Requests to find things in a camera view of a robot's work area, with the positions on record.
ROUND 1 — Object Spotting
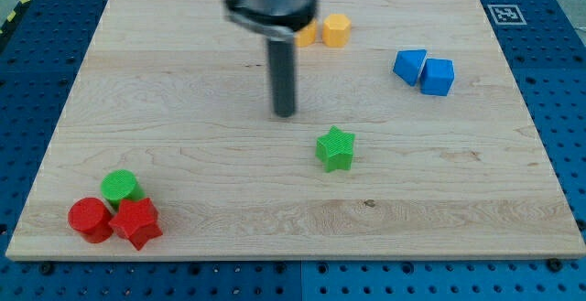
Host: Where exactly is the yellow block behind rod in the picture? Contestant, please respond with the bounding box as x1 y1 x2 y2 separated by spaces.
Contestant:
295 18 318 48

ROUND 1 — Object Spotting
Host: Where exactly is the blue cube block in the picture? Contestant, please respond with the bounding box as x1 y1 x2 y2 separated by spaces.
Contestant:
420 59 455 96

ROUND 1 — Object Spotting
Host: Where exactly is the white fiducial marker tag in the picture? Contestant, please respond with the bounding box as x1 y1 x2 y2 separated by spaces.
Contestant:
487 4 526 26

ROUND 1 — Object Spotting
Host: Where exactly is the red cylinder block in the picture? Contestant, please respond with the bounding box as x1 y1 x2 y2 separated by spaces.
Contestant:
68 198 114 243

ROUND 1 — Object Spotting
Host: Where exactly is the green cylinder block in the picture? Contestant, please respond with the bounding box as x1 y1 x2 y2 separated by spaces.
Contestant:
100 169 145 210

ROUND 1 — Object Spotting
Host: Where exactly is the yellow hexagon block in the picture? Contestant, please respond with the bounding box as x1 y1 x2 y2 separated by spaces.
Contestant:
322 14 352 48

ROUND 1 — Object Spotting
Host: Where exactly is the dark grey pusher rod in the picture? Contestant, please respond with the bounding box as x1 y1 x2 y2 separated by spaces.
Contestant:
266 38 297 118

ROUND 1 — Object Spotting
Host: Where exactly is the red star block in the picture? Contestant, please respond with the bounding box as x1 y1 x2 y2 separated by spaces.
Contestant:
108 198 163 251

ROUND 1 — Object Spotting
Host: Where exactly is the green star block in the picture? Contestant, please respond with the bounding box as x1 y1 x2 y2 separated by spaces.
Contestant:
315 125 355 172

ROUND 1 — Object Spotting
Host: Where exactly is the blue triangular prism block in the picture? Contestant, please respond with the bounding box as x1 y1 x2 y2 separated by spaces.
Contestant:
393 49 428 86

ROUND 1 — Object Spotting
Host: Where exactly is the wooden board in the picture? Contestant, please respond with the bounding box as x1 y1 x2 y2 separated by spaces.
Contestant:
6 0 585 261

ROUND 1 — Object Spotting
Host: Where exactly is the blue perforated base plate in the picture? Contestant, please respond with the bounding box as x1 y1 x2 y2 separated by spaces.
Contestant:
1 0 585 300

